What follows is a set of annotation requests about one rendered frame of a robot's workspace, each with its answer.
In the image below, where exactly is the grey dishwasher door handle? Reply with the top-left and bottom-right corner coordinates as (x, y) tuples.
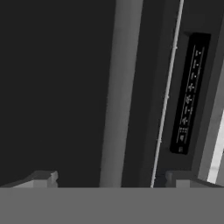
(98, 0), (144, 189)

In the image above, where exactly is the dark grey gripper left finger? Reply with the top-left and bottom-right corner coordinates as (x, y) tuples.
(0, 170), (60, 189)

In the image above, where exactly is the dark grey dishwasher door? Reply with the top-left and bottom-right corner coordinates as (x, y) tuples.
(0, 0), (224, 189)

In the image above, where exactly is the pale grey cupboard panel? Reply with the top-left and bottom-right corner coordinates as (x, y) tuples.
(197, 59), (224, 186)

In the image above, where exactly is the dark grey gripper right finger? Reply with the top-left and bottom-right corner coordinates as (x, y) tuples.
(164, 170), (224, 189)

